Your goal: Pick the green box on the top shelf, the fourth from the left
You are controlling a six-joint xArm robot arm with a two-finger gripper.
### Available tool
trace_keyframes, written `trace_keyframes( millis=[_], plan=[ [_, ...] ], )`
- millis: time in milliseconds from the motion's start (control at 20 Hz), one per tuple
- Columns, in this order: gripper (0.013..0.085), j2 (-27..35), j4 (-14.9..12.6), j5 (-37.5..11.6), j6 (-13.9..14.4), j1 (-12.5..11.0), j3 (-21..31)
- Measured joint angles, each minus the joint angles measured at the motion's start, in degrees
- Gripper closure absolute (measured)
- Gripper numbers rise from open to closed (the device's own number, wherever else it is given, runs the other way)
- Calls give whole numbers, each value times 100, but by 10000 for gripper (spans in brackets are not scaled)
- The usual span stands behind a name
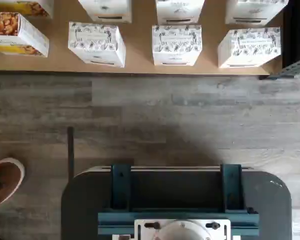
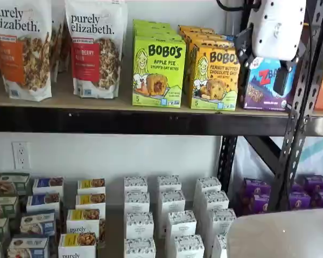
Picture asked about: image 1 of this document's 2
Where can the dark grey rounded base platform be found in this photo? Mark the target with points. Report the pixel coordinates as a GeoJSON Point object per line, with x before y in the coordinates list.
{"type": "Point", "coordinates": [85, 205]}

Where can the white mounting plate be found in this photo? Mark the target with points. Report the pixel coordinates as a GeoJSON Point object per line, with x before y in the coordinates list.
{"type": "Point", "coordinates": [223, 233]}

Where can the teal metal frame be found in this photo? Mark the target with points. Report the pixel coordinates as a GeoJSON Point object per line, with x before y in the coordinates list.
{"type": "Point", "coordinates": [118, 190]}

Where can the white floral print box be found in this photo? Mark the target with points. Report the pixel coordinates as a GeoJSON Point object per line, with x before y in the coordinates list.
{"type": "Point", "coordinates": [255, 10]}
{"type": "Point", "coordinates": [180, 10]}
{"type": "Point", "coordinates": [95, 42]}
{"type": "Point", "coordinates": [176, 45]}
{"type": "Point", "coordinates": [250, 47]}
{"type": "Point", "coordinates": [107, 10]}

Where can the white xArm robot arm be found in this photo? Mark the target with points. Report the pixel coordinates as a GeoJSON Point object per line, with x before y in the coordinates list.
{"type": "Point", "coordinates": [185, 233]}

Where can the yellow granola box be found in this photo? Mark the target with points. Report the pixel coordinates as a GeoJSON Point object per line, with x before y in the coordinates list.
{"type": "Point", "coordinates": [20, 7]}
{"type": "Point", "coordinates": [15, 32]}

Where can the thin black rod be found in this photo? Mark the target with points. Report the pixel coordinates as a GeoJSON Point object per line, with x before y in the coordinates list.
{"type": "Point", "coordinates": [70, 150]}

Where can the black metal shelf rack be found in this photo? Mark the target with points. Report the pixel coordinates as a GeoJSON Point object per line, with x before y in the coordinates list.
{"type": "Point", "coordinates": [295, 37]}

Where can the white oatmeal boxes group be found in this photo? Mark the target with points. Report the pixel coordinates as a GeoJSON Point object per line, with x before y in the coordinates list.
{"type": "Point", "coordinates": [140, 68]}

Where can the white brown slipper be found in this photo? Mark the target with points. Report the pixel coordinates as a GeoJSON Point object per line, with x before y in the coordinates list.
{"type": "Point", "coordinates": [13, 175]}

